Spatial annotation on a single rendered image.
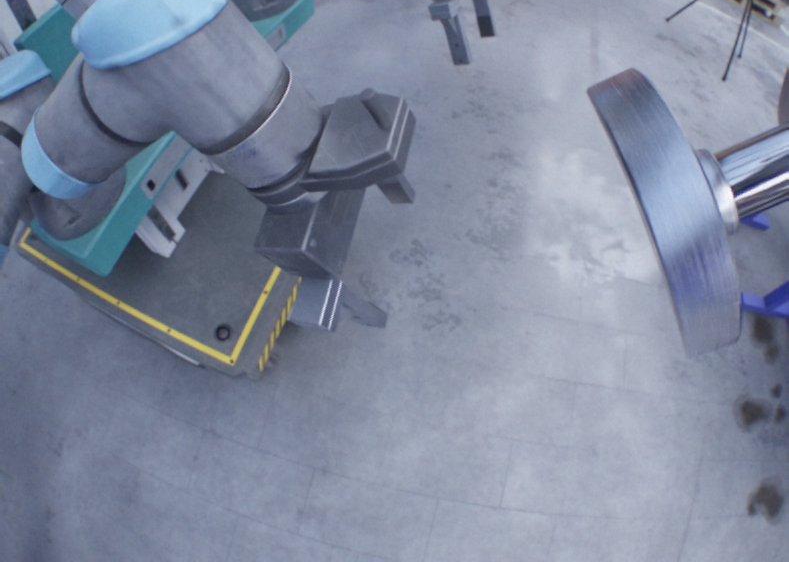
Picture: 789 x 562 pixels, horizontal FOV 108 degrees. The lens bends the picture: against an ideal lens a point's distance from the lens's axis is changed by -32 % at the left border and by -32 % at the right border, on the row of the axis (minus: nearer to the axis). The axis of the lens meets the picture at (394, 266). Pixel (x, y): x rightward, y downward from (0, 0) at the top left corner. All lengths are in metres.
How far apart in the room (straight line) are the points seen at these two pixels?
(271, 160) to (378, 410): 0.92
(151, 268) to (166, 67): 0.84
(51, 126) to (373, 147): 0.20
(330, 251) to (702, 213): 0.23
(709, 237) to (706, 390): 1.29
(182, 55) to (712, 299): 0.28
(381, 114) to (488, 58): 1.81
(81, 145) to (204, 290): 0.69
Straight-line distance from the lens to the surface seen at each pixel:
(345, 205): 0.30
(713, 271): 0.22
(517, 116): 1.73
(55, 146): 0.29
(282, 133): 0.24
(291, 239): 0.27
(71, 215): 0.59
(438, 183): 1.41
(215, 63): 0.22
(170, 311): 0.95
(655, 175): 0.21
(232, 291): 0.90
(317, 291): 0.31
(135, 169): 0.61
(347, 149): 0.24
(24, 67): 0.50
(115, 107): 0.24
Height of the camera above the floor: 1.09
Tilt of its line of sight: 63 degrees down
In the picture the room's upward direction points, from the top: 1 degrees clockwise
